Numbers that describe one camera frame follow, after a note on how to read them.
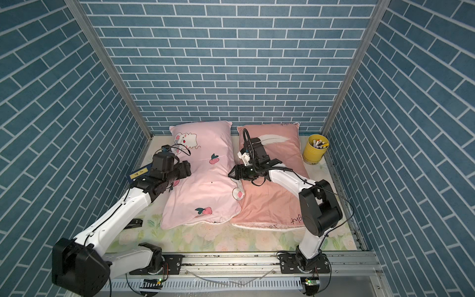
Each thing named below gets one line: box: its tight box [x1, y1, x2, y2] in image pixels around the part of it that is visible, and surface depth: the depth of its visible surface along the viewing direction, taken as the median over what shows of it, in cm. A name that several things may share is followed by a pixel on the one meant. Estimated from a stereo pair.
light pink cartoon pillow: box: [160, 121, 245, 230], surface depth 85 cm
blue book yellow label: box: [128, 162, 153, 184], surface depth 104 cm
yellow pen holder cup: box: [302, 134, 330, 165], surface depth 102 cm
